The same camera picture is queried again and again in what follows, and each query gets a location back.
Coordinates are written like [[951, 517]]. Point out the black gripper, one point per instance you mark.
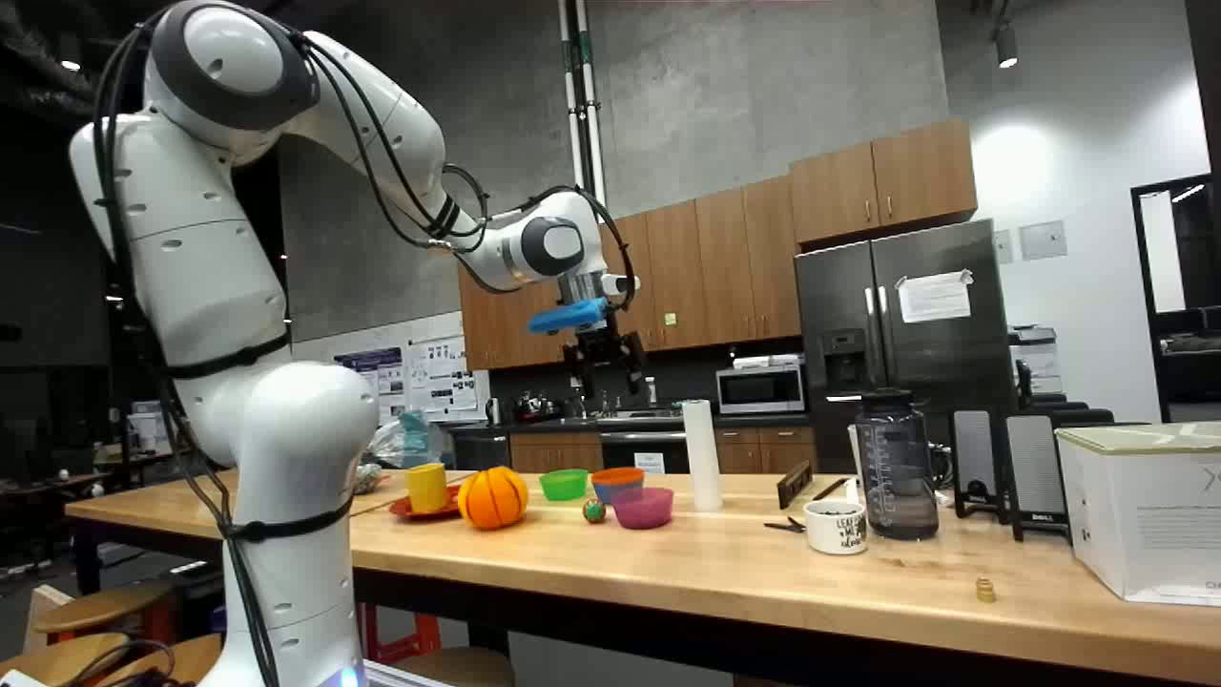
[[601, 344]]

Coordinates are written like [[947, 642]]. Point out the white tissue roll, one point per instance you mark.
[[702, 456]]

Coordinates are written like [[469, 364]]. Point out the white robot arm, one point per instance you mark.
[[223, 84]]

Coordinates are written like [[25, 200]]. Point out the orange bowl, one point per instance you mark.
[[620, 474]]

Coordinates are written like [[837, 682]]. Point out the wooden upper cabinets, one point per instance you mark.
[[720, 270]]

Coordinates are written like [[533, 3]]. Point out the green bowl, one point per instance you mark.
[[563, 486]]

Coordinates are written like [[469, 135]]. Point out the blue-grey bowl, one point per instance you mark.
[[608, 494]]

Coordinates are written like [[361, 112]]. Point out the silver microwave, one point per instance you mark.
[[760, 391]]

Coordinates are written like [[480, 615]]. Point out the small green ball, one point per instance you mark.
[[592, 513]]

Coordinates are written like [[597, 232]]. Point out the pink bowl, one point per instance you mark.
[[641, 509]]

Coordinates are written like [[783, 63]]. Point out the orange plush basketball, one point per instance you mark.
[[493, 496]]

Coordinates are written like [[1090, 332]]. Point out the yellow ribbed cup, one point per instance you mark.
[[430, 486]]

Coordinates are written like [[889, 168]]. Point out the red plate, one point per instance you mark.
[[410, 513]]

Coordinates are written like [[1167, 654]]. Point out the white mug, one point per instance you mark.
[[837, 528]]

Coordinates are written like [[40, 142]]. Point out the black refrigerator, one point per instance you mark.
[[910, 311]]

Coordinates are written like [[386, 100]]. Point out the dark glass jar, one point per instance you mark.
[[899, 470]]

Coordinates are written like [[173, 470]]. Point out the white cardboard box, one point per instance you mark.
[[1144, 509]]

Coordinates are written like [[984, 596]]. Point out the wooden stool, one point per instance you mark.
[[147, 608]]

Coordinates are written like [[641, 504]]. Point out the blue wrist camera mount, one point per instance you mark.
[[572, 316]]

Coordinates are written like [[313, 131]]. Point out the black picture frame stand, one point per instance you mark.
[[1009, 467]]

